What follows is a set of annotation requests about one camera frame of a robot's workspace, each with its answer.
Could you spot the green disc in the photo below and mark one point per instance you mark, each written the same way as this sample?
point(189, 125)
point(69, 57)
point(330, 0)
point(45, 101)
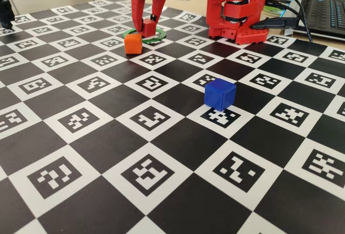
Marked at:
point(273, 10)

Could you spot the orange cube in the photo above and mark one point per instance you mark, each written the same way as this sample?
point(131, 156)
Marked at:
point(132, 44)

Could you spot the black white marker board mat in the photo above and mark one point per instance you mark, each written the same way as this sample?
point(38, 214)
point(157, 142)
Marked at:
point(172, 142)

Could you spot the blue cube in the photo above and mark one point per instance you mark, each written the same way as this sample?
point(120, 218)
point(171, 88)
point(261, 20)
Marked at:
point(218, 95)

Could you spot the red cube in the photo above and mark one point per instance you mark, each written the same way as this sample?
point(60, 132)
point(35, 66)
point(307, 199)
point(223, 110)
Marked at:
point(148, 27)

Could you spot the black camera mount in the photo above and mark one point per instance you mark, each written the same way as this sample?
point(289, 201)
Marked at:
point(6, 11)

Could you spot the dark laptop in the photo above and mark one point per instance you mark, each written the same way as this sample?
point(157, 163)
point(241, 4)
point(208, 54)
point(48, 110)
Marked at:
point(323, 10)

